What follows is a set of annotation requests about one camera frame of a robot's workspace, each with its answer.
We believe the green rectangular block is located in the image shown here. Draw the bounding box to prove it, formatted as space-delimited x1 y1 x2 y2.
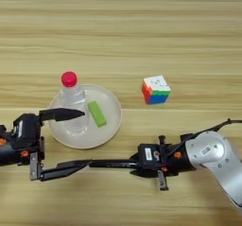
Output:
87 100 108 129

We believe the round beige plate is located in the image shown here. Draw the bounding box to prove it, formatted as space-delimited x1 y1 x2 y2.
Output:
47 83 123 150

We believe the multicolour puzzle cube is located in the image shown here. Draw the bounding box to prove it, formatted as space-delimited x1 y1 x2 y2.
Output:
141 75 172 106

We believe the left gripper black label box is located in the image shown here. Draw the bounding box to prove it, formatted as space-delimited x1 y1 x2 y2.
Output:
11 113 43 151

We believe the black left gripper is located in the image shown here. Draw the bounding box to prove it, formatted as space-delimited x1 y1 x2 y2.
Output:
0 107 94 183

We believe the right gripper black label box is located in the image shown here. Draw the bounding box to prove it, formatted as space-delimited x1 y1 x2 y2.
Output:
138 143 165 171

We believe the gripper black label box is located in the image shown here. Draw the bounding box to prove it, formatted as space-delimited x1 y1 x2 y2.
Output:
138 143 165 171
11 113 43 151

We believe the clear water bottle red cap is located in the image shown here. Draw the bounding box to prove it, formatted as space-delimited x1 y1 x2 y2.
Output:
59 71 90 137

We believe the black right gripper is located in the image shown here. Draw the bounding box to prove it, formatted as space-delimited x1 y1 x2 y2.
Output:
130 133 197 192

